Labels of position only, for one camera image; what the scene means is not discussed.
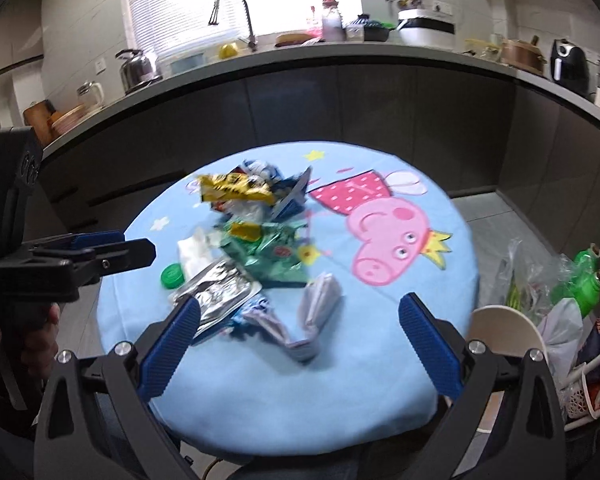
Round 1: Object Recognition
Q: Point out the brown cooking pot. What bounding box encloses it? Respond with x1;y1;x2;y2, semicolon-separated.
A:
501;35;546;77

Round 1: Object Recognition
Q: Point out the green plastic bottle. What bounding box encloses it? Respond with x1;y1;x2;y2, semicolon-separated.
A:
550;270;600;318
573;243;600;287

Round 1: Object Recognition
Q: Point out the clear bag of green beans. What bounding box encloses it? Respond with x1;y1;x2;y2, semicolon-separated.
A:
490;237;577;325

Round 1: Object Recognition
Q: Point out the white plastic shopping bag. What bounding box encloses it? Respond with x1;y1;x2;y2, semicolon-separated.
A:
538;298;583;388

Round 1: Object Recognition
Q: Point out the black air fryer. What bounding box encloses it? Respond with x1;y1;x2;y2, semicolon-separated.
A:
550;39;590;98

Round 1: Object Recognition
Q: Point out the chrome kitchen faucet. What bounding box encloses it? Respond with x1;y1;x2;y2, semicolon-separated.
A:
208;0;259;52

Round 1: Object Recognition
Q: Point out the green foil snack bag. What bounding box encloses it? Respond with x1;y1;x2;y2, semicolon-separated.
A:
220;221;309;288

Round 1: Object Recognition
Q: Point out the yellow lemon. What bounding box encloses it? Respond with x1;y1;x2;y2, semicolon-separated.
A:
218;42;240;60

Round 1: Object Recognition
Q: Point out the steel kettle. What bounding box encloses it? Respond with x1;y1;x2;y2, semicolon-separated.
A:
116;49;162;94

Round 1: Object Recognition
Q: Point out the grey kitchen countertop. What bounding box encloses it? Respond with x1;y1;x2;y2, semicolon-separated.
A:
43;42;600;162

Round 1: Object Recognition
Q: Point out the silver foil wrapper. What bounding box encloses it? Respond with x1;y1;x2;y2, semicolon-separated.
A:
169;257;262;339

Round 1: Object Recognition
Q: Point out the yellow snack wrapper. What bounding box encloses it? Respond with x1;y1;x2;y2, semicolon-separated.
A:
198;172;276;206

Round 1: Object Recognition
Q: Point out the light blue cartoon pig tablecloth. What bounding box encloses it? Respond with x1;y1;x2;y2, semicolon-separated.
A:
97;142;478;456

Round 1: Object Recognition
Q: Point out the white round trash bin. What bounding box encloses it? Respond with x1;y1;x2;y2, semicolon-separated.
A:
467;306;547;358

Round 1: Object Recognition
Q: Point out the grey white wrapper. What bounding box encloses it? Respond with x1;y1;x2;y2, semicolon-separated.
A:
244;271;344;364

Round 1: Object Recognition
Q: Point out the white rice cooker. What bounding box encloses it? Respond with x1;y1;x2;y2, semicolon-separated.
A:
396;9;456;51

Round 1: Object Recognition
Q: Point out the person's left hand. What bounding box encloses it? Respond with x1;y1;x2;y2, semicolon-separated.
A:
0;304;61;380

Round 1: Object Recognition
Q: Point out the clear bottle with red cap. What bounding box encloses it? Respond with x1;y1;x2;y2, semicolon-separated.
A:
322;0;346;42

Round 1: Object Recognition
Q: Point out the glass jug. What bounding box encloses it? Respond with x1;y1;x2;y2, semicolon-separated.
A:
76;81;105;110

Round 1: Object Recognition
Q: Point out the blue white wrapper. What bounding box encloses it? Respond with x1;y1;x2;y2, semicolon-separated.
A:
225;292;280;341

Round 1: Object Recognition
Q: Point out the blue carton piece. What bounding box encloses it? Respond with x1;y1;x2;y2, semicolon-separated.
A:
239;159;312;222

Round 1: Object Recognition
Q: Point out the dark bowl with lid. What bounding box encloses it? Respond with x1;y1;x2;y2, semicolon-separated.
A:
346;13;396;42

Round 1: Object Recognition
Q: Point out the green plastic bottle cap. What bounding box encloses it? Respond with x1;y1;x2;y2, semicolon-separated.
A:
160;263;186;290

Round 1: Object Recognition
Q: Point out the wooden cutting board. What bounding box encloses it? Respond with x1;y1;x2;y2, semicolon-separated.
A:
22;100;55;148

